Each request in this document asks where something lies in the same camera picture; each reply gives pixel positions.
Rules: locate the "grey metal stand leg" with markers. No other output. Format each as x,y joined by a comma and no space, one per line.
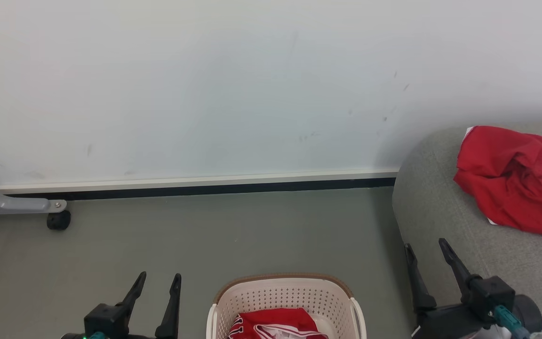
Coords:
12,205

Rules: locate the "plain red garment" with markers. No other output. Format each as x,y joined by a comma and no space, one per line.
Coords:
506,188

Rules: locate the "grey fabric sofa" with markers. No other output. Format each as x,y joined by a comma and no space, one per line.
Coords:
440,212

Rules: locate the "cream perforated laundry basket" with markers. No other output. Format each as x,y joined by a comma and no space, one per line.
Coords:
271,294

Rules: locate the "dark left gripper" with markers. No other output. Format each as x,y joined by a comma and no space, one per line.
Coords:
106,322

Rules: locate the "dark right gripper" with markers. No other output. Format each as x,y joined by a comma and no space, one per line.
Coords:
487,296

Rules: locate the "black caster wheel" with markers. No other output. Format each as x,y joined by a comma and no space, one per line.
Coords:
59,220

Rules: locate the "white and black baseboard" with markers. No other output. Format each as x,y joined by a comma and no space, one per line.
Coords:
195,186

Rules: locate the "red jersey with number print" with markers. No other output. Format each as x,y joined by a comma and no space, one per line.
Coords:
271,322

